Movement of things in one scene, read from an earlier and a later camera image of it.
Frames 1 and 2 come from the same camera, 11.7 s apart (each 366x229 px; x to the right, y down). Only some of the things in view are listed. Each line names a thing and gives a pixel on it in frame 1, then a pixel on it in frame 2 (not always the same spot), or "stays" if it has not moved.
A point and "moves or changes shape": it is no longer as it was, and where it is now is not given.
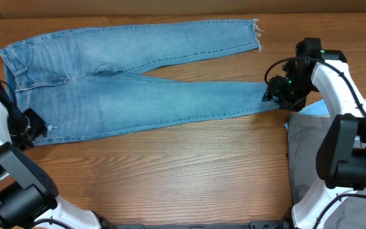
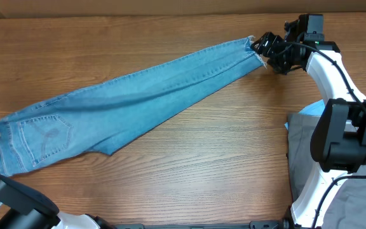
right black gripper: x=274 y=92 -> x=271 y=46
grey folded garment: x=306 y=135 stays
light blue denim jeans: x=94 y=81 moves or changes shape
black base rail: x=276 y=224 stays
